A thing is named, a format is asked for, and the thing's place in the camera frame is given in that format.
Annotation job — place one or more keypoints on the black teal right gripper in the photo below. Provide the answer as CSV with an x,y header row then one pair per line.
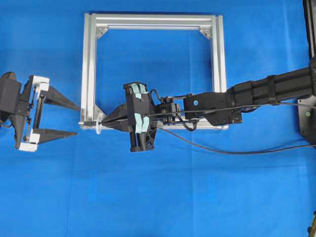
x,y
134,117

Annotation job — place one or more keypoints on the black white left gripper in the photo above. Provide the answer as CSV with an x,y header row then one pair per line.
x,y
15,107

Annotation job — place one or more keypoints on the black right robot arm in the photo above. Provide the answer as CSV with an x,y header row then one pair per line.
x,y
224,108

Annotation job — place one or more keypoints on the yellow black object bottom right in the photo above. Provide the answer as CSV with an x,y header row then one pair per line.
x,y
312,228

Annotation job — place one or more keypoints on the aluminium extrusion frame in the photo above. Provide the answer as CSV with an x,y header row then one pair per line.
x,y
172,53

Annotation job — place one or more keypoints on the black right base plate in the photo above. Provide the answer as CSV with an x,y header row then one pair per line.
x,y
307,119

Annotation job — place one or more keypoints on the black rail at right edge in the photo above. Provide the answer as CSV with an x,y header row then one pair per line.
x,y
310,19

